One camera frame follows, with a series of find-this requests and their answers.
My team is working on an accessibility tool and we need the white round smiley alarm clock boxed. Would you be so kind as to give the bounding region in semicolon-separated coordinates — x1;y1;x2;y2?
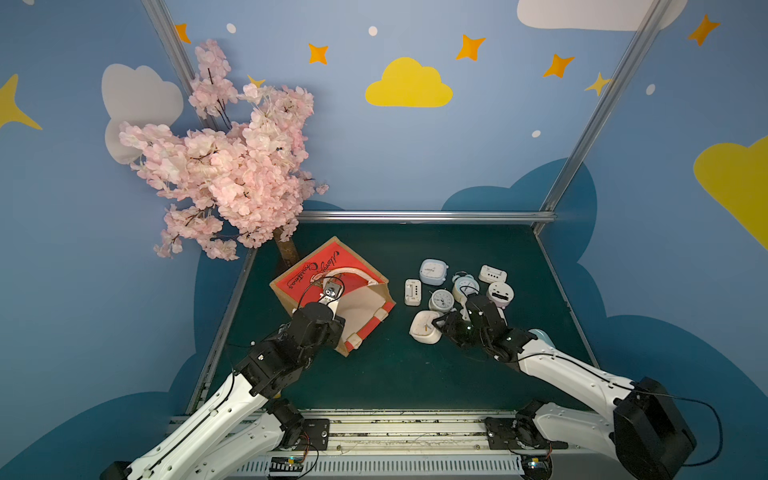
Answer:
486;281;515;309

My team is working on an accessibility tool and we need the blue twin bell alarm clock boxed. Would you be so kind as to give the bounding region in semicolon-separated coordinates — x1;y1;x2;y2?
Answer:
452;271;480;305

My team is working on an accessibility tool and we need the white twin bell alarm clock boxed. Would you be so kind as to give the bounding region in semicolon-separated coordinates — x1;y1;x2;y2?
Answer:
428;289;455;313

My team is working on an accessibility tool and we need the white box clock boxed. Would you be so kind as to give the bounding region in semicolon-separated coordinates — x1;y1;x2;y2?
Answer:
478;264;508;284

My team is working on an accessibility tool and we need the cream square analog clock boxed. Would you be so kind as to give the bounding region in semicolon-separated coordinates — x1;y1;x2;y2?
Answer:
409;310;443;345

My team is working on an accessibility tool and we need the small white rectangular clock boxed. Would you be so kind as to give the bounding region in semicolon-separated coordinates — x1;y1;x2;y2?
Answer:
404;279;422;307

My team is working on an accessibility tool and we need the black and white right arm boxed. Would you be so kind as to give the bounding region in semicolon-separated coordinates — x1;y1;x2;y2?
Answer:
430;294;697;479

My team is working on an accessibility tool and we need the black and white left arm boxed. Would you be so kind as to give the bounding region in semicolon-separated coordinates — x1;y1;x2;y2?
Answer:
100;298;345;479

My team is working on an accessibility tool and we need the brown artificial tree trunk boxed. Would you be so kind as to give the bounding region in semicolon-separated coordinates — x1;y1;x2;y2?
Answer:
273;227;300;269

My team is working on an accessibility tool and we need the small green circuit board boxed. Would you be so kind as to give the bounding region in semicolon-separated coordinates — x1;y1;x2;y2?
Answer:
267;456;305;477

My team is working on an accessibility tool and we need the pink cherry blossom foliage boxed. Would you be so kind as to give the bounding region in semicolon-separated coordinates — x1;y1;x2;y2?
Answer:
119;39;328;261

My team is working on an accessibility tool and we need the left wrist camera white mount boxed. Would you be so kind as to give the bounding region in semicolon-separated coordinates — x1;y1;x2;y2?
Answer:
318;277;346;314

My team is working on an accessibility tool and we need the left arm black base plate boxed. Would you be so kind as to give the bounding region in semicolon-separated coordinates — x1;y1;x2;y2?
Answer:
284;418;331;451

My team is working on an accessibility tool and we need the horizontal aluminium frame rail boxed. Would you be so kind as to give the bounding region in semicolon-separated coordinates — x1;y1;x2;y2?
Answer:
298;210;556;225

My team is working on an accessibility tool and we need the front aluminium mounting rail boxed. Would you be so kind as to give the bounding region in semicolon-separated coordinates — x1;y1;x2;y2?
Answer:
146;410;667;480

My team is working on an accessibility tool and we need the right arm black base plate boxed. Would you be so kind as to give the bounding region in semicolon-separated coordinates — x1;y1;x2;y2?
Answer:
483;415;569;451

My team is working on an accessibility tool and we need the right aluminium frame post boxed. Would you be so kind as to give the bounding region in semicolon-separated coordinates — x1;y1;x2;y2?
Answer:
532;0;673;237

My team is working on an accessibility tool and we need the aluminium frame post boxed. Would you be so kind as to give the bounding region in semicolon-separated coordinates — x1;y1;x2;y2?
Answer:
532;0;673;237
141;0;195;99

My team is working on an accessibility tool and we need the left aluminium frame post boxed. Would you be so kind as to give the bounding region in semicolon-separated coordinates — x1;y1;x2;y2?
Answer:
141;0;195;99

